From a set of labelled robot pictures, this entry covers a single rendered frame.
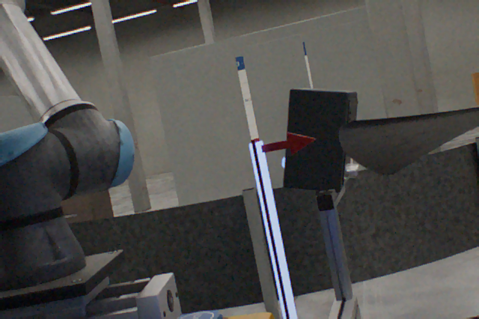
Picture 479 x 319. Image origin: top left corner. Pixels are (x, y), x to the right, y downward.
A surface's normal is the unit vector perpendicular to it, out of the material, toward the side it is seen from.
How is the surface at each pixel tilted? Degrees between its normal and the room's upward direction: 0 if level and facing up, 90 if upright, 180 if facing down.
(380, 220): 90
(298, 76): 90
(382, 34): 90
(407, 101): 90
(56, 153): 71
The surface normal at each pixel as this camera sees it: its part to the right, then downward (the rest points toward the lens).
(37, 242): 0.32, -0.33
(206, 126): -0.28, 0.11
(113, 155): 0.74, -0.07
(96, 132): 0.50, -0.62
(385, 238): 0.28, 0.00
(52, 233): 0.67, -0.41
